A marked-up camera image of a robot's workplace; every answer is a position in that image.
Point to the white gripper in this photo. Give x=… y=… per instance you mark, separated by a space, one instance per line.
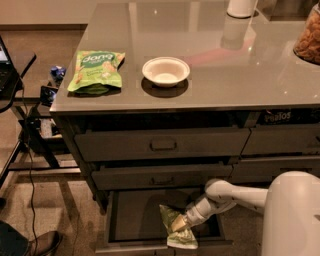
x=194 y=215

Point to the green jalapeno chip bag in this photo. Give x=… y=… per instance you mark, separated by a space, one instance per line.
x=183 y=239

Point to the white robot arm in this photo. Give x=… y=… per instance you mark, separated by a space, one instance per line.
x=290 y=207

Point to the open bottom drawer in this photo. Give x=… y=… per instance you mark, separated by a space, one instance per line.
x=134 y=225

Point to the middle left drawer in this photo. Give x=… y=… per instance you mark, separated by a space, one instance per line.
x=157 y=176

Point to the top left drawer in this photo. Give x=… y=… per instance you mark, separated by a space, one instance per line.
x=160 y=144

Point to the middle right drawer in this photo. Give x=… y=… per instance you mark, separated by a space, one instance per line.
x=256 y=170

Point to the dark grey drawer cabinet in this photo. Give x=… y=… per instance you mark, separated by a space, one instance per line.
x=243 y=74

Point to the top right drawer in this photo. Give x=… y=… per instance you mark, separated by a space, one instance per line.
x=283 y=139

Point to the light green dang snack bag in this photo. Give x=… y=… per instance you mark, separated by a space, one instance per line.
x=96 y=72

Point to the white paper bowl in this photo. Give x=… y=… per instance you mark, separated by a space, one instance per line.
x=165 y=71

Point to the black side desk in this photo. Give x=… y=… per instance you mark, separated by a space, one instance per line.
x=28 y=111

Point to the small dark screen device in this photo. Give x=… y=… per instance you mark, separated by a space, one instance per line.
x=47 y=95

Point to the blue small object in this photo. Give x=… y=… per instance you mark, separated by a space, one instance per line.
x=57 y=73

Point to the clear jar of snacks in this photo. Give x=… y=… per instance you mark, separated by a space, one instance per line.
x=307 y=46

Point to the white cylindrical container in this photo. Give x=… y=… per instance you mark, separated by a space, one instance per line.
x=241 y=8

